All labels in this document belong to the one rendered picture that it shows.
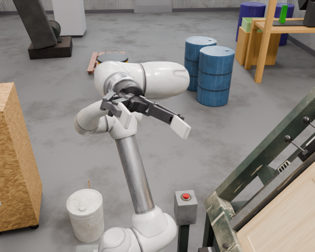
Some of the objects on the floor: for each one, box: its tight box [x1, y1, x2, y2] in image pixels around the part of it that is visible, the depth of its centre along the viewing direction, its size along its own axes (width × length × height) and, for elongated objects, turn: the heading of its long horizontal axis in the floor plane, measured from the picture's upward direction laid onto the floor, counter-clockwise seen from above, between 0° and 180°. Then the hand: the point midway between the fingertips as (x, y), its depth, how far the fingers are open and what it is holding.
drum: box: [97, 53, 129, 65], centre depth 469 cm, size 46×46×74 cm
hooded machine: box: [52, 0, 87, 38], centre depth 785 cm, size 74×66×146 cm
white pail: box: [66, 180, 105, 243], centre depth 262 cm, size 32×30×47 cm
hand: (157, 126), depth 60 cm, fingers open, 13 cm apart
